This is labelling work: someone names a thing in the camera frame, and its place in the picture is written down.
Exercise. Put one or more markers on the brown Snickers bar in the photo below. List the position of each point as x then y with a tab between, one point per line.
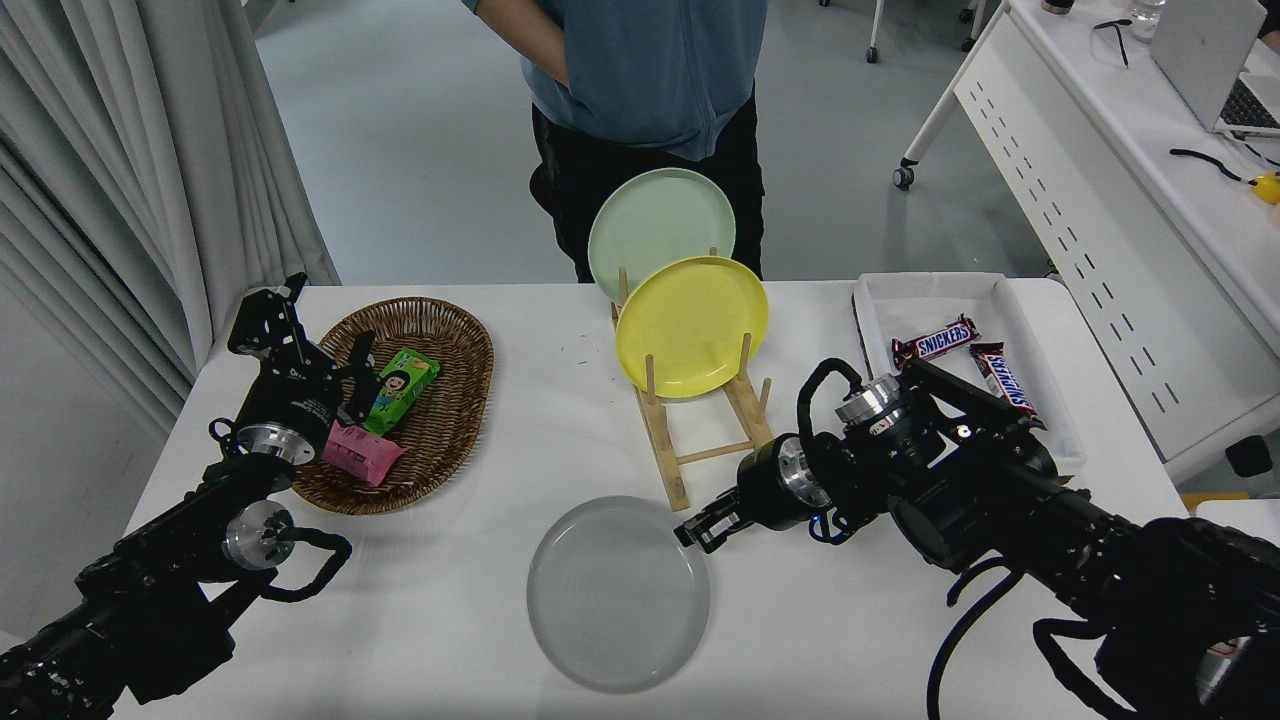
1003	380
935	342

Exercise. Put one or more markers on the black eyeglasses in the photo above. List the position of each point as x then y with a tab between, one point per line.
1122	40

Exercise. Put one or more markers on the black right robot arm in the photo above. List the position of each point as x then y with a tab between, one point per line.
1000	500

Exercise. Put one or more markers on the white side table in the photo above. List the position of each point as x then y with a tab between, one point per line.
1245	510

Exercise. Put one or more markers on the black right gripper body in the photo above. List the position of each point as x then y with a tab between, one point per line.
765	492

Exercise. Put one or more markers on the white caster leg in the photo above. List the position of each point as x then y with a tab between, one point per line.
975	20
875	30

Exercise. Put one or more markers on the yellow plate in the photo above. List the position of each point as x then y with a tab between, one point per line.
690	325

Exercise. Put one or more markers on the clear plastic bottle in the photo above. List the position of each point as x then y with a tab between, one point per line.
1147	15

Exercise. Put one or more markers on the pale green plate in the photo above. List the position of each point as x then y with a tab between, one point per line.
655	220

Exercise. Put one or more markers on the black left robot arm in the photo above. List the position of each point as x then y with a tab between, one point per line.
150	590

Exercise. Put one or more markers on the brown wicker basket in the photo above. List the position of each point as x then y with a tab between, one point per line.
455	400

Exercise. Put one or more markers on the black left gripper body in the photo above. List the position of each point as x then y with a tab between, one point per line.
292	405

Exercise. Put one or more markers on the pink snack pack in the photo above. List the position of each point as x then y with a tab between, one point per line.
362	455

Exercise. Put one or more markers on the silver laptop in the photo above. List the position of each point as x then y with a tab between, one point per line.
1200	50

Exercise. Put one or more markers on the white perforated desk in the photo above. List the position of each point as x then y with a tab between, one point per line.
1120	200

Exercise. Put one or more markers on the white tray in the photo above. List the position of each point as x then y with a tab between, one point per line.
930	295

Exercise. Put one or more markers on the green snack pack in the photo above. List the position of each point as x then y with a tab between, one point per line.
400	390

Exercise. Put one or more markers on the person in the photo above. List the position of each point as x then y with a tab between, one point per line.
650	100

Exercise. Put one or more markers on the wooden plate rack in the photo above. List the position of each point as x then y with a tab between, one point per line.
668	460

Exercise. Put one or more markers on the grey curtain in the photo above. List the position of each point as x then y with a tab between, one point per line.
130	150

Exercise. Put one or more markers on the grey plate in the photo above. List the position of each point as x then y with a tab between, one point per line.
618	595

